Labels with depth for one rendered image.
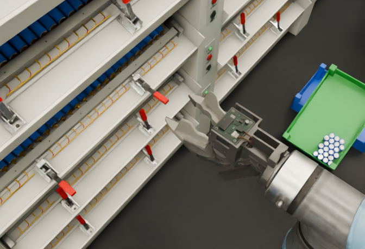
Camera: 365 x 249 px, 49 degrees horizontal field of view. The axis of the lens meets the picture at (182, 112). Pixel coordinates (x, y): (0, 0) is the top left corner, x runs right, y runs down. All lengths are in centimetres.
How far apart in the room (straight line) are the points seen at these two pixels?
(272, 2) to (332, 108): 43
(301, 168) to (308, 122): 87
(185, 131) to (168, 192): 70
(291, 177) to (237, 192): 76
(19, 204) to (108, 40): 35
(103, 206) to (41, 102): 58
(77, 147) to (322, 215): 48
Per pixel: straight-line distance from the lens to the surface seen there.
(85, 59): 71
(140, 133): 106
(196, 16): 92
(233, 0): 109
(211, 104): 72
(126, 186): 121
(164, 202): 136
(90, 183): 102
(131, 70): 89
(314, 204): 63
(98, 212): 120
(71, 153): 85
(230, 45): 124
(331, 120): 150
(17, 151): 83
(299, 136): 149
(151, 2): 79
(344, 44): 184
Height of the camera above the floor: 128
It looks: 58 degrees down
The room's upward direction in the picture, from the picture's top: straight up
